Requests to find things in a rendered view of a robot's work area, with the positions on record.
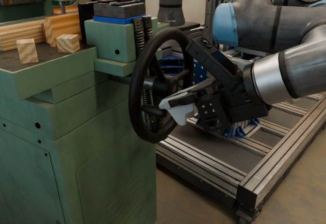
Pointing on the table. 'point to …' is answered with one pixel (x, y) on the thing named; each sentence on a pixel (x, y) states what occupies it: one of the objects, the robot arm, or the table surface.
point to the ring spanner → (124, 3)
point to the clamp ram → (85, 14)
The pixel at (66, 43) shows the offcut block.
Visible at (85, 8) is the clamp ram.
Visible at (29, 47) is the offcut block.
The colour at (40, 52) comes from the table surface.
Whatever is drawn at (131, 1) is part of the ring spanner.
